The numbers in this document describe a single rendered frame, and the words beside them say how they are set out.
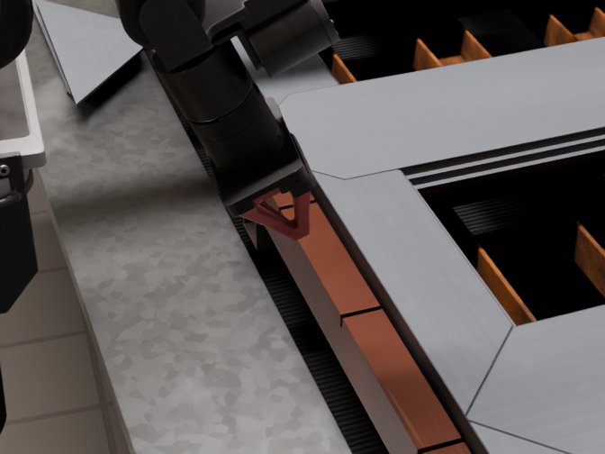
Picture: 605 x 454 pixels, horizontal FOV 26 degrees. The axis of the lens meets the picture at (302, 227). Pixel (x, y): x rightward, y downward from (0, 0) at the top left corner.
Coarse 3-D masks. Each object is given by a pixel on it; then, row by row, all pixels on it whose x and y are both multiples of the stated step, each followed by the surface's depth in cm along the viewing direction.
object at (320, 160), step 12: (288, 96) 149; (288, 108) 147; (288, 120) 145; (300, 120) 145; (300, 132) 143; (312, 132) 143; (300, 144) 141; (312, 144) 141; (312, 156) 140; (324, 156) 140; (312, 168) 138; (324, 168) 138; (336, 168) 138
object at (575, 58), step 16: (544, 48) 158; (560, 48) 158; (576, 48) 158; (592, 48) 158; (560, 64) 155; (576, 64) 155; (592, 64) 155; (576, 80) 152; (592, 80) 152; (592, 96) 149
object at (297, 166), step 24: (216, 120) 94; (240, 120) 94; (264, 120) 96; (216, 144) 96; (240, 144) 95; (264, 144) 96; (288, 144) 98; (216, 168) 99; (240, 168) 97; (264, 168) 97; (288, 168) 96; (240, 192) 96; (264, 192) 96
